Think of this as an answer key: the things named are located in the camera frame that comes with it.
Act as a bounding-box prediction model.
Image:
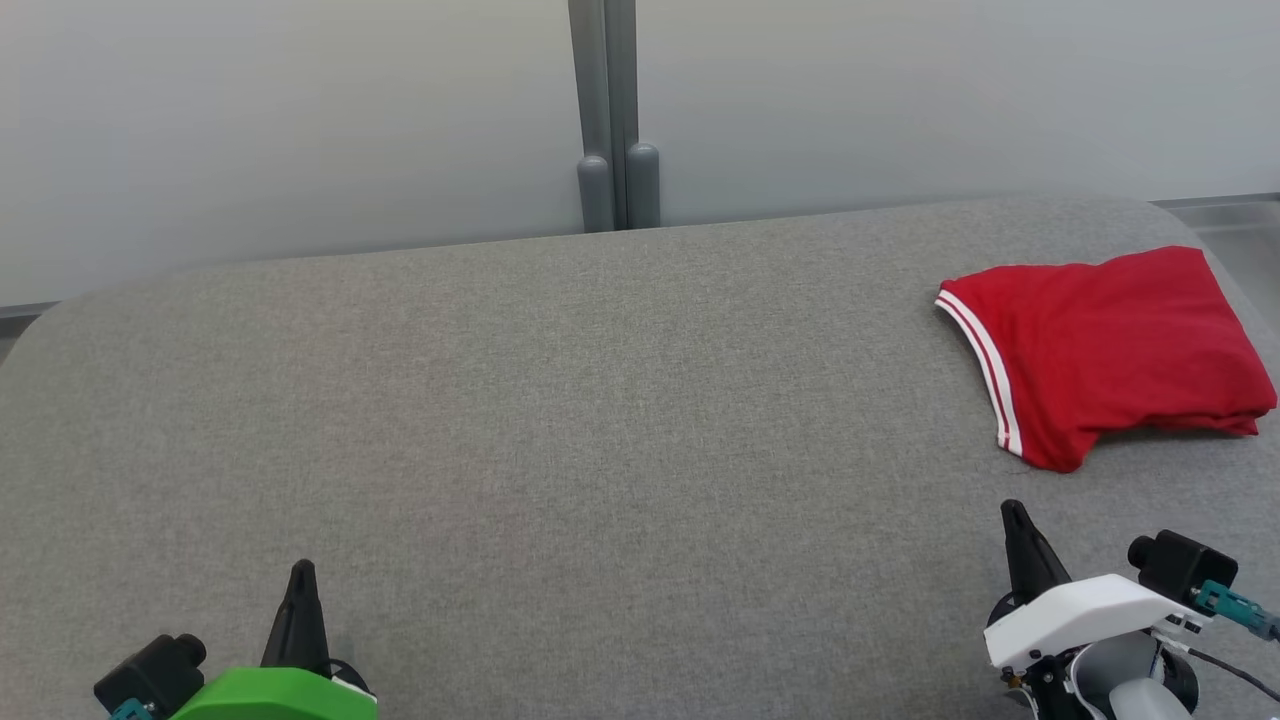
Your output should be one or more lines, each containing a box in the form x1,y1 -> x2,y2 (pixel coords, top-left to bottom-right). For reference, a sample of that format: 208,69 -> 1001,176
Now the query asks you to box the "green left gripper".
170,559 -> 379,720

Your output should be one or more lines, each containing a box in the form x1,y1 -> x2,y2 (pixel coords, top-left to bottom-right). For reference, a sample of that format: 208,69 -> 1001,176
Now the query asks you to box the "grey partition post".
567,0 -> 662,233

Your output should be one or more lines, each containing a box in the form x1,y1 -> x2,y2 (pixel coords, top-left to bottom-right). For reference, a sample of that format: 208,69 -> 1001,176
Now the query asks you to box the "red and white basketball jersey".
935,245 -> 1279,474

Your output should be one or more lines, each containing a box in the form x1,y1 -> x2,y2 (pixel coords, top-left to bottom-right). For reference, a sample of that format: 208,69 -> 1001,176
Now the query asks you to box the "right camera cable teal plug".
1190,580 -> 1280,641

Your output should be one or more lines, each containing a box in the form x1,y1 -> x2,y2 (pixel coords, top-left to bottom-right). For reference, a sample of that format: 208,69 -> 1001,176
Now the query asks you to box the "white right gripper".
984,499 -> 1216,670

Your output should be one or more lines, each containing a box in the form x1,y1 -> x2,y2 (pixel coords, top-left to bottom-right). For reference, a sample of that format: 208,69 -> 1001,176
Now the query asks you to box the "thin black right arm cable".
1185,648 -> 1280,703

